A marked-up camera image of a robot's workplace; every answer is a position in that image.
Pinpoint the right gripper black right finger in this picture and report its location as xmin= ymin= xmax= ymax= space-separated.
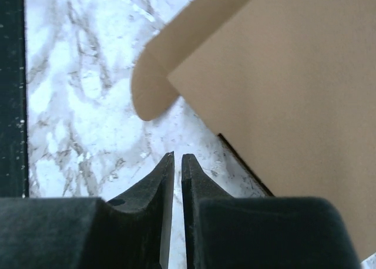
xmin=181 ymin=154 xmax=361 ymax=268

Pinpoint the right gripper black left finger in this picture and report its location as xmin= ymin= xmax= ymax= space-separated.
xmin=1 ymin=152 xmax=174 ymax=268

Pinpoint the brown cardboard box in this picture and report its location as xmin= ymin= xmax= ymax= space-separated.
xmin=131 ymin=0 xmax=375 ymax=259

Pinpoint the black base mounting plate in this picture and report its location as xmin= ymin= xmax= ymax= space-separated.
xmin=1 ymin=0 xmax=29 ymax=197

